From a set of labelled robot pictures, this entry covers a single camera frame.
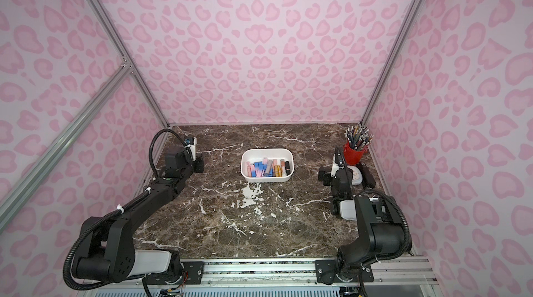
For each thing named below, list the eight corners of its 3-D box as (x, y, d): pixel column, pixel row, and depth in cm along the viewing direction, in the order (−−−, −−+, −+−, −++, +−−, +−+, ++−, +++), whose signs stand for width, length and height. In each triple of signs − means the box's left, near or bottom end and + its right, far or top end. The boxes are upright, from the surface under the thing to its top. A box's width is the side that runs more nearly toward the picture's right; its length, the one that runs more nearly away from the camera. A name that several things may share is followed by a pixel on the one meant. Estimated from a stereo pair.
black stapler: (364, 190, 96) (368, 184, 92) (355, 168, 104) (358, 162, 99) (373, 189, 96) (377, 183, 92) (363, 167, 104) (366, 161, 100)
